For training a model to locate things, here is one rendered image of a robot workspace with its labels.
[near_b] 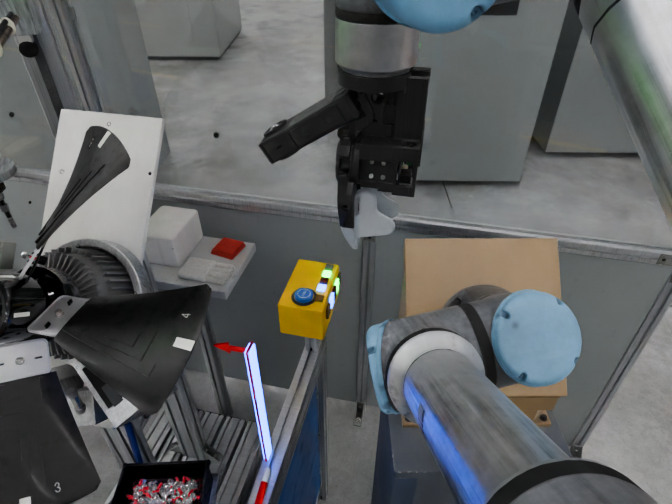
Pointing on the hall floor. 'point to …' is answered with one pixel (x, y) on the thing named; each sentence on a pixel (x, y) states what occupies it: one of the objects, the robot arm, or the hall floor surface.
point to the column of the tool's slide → (51, 73)
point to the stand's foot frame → (242, 472)
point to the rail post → (323, 430)
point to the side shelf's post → (214, 367)
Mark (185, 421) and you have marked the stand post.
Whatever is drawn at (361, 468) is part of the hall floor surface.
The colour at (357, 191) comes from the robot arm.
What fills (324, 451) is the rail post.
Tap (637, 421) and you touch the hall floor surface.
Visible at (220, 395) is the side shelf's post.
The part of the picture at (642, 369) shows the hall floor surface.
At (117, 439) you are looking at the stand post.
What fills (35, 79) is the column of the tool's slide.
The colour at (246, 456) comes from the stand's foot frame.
